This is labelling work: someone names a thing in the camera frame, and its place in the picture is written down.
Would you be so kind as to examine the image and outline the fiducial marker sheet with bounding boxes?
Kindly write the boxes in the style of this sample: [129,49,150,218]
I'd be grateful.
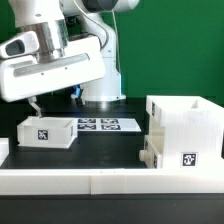
[77,118,141,132]

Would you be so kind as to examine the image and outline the white drawer cabinet housing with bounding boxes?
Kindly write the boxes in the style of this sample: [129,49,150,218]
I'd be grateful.
[145,96,224,170]

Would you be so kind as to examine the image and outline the white front drawer box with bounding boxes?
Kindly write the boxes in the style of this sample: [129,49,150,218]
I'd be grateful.
[139,135,164,169]

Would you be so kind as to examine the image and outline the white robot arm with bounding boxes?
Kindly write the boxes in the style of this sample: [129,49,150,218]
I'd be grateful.
[0,0,139,107]

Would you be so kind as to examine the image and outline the white drawer box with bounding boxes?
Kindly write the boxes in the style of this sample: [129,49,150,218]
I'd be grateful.
[17,116,78,149]
[139,135,164,169]

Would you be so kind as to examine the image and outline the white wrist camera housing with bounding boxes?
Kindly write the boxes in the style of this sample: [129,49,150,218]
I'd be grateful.
[0,31,40,59]

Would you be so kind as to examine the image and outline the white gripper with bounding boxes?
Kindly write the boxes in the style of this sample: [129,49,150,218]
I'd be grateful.
[0,36,105,118]

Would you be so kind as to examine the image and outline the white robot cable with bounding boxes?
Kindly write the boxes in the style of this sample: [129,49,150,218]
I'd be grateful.
[71,0,120,73]

